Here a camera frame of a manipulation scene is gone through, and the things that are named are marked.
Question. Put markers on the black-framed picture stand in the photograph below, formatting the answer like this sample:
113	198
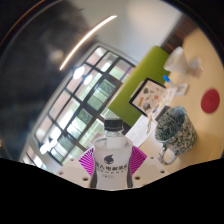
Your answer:
149	96

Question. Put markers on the long curved ceiling light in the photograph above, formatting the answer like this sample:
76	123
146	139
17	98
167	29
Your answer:
86	41

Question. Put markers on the small cards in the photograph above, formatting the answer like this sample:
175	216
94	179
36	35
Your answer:
181	89

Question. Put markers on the dark-framed window wall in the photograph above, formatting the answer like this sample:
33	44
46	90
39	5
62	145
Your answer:
83	110

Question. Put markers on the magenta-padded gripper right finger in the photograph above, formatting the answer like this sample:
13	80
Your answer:
137	160

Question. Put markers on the small printed paper slip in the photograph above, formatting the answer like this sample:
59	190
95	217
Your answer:
195	65

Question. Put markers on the small blue-capped bottle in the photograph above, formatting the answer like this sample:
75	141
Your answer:
167	79

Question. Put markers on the green upholstered bench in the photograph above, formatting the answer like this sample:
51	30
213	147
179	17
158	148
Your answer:
140	86

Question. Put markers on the green speckled ceramic mug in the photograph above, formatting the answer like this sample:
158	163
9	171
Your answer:
176	131

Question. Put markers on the white ceramic bowl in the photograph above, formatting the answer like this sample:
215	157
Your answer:
176	61

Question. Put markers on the clear black-capped water bottle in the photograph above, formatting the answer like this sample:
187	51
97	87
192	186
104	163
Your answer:
112	156

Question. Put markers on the flat round red coaster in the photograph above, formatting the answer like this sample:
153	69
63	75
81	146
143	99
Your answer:
210	100

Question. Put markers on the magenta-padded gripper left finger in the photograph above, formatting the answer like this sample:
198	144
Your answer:
87	161

